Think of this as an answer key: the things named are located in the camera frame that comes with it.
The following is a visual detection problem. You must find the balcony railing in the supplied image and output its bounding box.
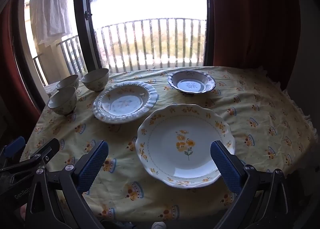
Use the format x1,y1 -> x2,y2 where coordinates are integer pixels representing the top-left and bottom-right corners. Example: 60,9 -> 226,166
32,18 -> 208,85

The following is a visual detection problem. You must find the white plastic chair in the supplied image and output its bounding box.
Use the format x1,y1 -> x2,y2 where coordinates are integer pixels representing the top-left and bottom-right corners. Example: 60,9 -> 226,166
44,81 -> 60,97

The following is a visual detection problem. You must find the white hanging cloth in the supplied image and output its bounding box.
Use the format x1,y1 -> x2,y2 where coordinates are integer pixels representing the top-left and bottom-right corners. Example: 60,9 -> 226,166
30,0 -> 73,47

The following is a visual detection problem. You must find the yellow printed tablecloth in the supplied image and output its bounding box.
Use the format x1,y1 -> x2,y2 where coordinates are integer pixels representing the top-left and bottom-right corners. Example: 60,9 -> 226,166
20,65 -> 315,222

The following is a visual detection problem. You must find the black window frame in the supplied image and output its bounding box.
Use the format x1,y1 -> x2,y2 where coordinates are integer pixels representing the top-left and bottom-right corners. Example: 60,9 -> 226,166
10,0 -> 215,110

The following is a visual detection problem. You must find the large yellow flower plate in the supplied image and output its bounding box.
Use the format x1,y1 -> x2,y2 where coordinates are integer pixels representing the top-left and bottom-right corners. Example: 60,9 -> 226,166
135,104 -> 236,189

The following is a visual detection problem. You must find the red curtain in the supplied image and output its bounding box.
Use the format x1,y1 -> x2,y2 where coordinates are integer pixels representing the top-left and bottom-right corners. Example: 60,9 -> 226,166
0,2 -> 40,140
211,0 -> 303,90

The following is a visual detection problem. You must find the blue rim deep plate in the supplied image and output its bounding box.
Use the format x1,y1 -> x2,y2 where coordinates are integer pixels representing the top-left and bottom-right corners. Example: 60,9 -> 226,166
167,70 -> 216,94

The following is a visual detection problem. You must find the cream floral bowl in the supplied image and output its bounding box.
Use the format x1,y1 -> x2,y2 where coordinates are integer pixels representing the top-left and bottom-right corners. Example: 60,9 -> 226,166
55,74 -> 79,91
48,86 -> 77,116
81,68 -> 110,92

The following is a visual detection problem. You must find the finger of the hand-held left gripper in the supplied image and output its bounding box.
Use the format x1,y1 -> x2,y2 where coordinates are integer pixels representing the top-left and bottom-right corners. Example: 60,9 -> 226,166
0,138 -> 61,178
0,136 -> 27,163

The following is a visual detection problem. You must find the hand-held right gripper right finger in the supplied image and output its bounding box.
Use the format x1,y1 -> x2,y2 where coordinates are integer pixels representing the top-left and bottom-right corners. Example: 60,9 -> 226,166
210,140 -> 297,229

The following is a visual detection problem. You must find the white ruffled rim plate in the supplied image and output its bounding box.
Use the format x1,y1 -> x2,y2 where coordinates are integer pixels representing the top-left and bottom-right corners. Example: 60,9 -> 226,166
92,81 -> 159,125

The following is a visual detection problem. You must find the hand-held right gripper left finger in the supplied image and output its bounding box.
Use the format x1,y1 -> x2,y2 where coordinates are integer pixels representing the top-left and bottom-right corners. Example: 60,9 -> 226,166
25,140 -> 110,229

